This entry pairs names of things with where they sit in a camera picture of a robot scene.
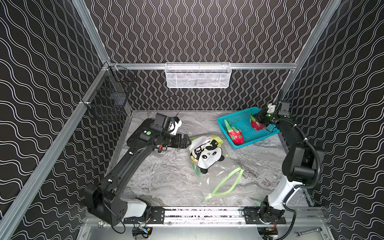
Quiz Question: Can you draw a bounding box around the black wire basket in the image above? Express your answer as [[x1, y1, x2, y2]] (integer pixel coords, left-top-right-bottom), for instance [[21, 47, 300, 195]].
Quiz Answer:
[[85, 62, 133, 122]]

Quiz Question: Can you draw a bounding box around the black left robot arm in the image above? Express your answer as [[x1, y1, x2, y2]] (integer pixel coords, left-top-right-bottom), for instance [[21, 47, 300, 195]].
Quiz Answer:
[[85, 114, 191, 227]]

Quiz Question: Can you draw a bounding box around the white wire mesh basket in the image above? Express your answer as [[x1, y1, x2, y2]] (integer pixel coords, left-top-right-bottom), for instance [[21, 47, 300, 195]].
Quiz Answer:
[[165, 62, 232, 89]]

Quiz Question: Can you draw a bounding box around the teal plastic perforated basket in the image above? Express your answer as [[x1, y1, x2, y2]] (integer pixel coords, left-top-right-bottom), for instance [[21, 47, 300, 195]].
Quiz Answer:
[[217, 107, 280, 150]]

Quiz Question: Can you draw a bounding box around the red dragon fruit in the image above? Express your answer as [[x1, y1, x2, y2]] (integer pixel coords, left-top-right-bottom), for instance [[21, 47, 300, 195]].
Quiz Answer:
[[250, 115, 265, 131], [224, 120, 245, 146]]

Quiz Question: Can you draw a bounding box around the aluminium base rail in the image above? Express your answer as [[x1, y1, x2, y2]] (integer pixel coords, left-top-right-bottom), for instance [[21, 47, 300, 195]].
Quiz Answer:
[[122, 206, 326, 226]]

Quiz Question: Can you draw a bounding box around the clear zip-top bag green seal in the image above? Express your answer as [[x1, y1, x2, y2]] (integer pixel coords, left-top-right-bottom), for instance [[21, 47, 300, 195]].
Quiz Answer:
[[188, 135, 244, 201]]

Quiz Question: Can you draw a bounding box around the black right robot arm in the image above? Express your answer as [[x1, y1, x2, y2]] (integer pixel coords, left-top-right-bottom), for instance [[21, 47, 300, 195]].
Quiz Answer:
[[255, 102, 324, 223]]

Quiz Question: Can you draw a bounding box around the silver wrench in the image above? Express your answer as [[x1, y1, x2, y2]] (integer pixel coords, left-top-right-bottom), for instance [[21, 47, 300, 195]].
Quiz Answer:
[[295, 228, 322, 237]]

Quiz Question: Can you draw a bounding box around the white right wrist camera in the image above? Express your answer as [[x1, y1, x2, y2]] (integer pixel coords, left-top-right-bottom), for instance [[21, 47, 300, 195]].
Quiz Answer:
[[267, 103, 277, 114]]

